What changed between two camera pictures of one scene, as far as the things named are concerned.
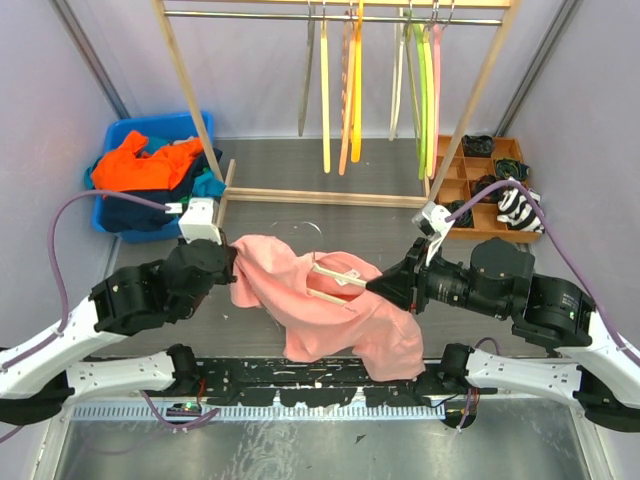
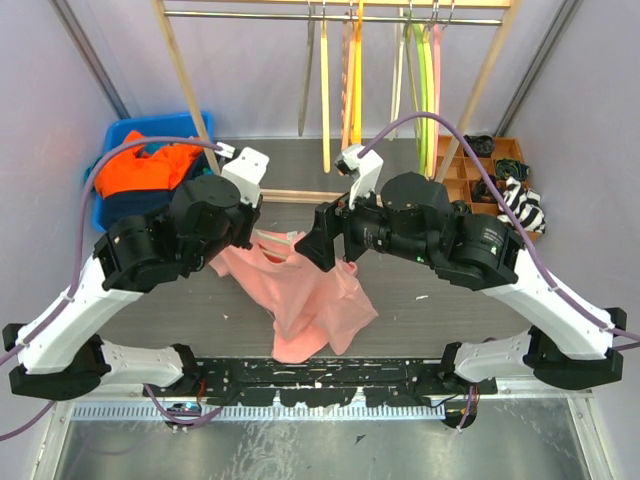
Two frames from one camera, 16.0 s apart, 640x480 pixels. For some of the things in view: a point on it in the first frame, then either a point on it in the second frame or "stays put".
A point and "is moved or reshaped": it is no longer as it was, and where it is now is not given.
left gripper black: (229, 276) to (252, 213)
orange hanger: (357, 87) stays put
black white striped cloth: (517, 212) stays put
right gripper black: (403, 282) to (331, 218)
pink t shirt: (323, 316) is moved or reshaped
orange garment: (157, 170) stays put
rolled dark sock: (463, 219) stays put
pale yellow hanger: (325, 97) stays put
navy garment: (120, 215) stays put
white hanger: (397, 75) stays put
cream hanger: (351, 277) to (277, 244)
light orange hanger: (348, 49) stays put
